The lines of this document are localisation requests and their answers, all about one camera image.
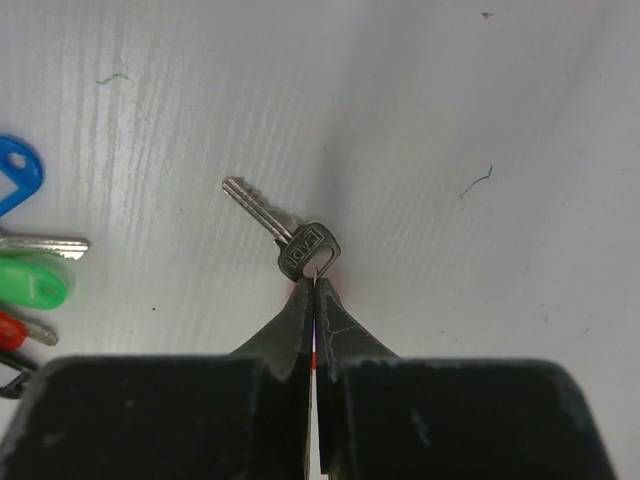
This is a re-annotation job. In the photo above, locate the key with red tag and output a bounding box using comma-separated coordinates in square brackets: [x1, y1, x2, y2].
[221, 176, 342, 374]

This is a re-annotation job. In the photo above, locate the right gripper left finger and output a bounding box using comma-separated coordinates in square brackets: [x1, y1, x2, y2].
[230, 278, 314, 479]

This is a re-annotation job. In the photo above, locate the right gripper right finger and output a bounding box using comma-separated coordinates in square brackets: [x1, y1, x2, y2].
[314, 278, 396, 479]

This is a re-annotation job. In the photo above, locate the silver key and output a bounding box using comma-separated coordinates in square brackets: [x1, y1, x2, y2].
[1, 234, 91, 260]

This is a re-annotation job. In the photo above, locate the blue key tag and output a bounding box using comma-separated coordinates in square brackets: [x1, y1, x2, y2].
[1, 135, 44, 216]

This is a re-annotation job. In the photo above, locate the red key tag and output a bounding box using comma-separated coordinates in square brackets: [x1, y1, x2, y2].
[1, 312, 59, 352]

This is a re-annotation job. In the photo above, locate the black key tag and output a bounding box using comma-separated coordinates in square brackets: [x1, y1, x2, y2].
[0, 352, 39, 400]

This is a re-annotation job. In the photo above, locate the green key tag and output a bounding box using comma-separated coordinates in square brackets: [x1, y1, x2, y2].
[1, 257, 70, 310]

